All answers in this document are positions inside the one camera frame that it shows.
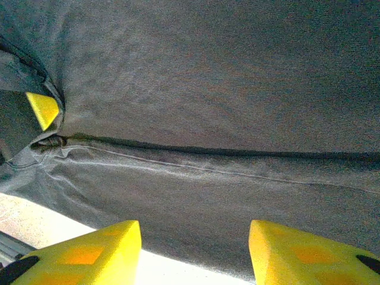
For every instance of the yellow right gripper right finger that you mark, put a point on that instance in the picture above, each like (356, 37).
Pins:
(308, 255)

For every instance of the dark grey t-shirt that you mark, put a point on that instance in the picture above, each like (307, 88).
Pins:
(207, 104)

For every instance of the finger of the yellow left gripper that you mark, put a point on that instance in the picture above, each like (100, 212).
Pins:
(44, 110)

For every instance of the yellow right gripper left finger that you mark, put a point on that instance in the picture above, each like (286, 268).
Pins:
(89, 255)

